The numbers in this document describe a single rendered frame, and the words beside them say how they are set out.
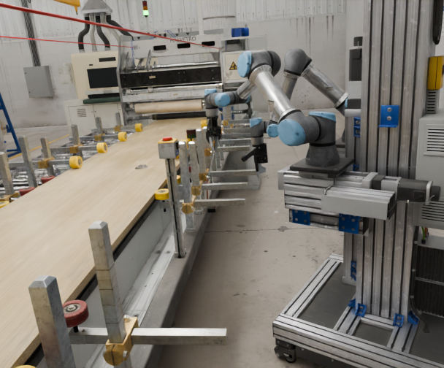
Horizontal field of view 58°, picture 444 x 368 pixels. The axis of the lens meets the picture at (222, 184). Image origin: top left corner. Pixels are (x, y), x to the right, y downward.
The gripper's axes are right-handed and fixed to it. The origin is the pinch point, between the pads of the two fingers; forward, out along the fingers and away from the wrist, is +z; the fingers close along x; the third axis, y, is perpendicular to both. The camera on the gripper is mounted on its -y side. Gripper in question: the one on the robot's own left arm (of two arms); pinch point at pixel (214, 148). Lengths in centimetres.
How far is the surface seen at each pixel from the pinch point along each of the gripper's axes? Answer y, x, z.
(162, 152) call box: 73, -37, -17
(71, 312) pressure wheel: 133, -70, 11
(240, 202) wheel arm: 52, 0, 17
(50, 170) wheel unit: -53, -104, 13
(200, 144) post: 0.7, -8.4, -3.9
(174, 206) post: 72, -34, 7
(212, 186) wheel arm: 23.0, -7.8, 16.3
